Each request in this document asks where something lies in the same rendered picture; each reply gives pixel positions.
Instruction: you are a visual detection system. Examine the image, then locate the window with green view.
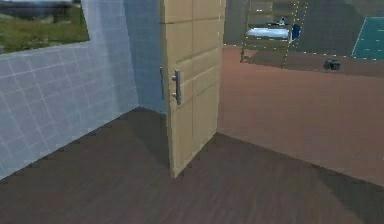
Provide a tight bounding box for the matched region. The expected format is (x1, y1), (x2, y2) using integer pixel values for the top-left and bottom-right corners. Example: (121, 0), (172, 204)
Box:
(0, 0), (91, 55)

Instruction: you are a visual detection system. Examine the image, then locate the white tray on shelf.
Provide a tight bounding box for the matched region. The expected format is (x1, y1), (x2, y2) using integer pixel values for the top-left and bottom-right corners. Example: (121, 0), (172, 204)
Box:
(246, 26), (290, 40)

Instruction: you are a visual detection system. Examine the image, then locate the small black object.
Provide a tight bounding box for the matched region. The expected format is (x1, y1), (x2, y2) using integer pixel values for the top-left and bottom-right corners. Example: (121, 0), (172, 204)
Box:
(322, 58), (342, 71)

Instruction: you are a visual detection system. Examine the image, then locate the teal framed panel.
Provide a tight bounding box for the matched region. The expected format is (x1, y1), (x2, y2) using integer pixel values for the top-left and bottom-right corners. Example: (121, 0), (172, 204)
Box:
(350, 15), (384, 61)

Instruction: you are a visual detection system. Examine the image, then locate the light wooden room door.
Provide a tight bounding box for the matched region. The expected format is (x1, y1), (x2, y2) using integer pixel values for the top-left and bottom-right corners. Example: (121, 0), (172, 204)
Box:
(157, 0), (227, 179)

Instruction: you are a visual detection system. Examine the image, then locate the grey metal door handle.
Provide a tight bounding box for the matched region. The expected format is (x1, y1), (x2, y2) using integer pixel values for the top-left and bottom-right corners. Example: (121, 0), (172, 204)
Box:
(158, 65), (166, 101)
(171, 68), (183, 107)

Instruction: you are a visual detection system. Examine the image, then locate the blue object on shelf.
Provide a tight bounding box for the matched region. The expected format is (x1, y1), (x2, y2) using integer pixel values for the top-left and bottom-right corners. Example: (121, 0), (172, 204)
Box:
(291, 23), (302, 41)

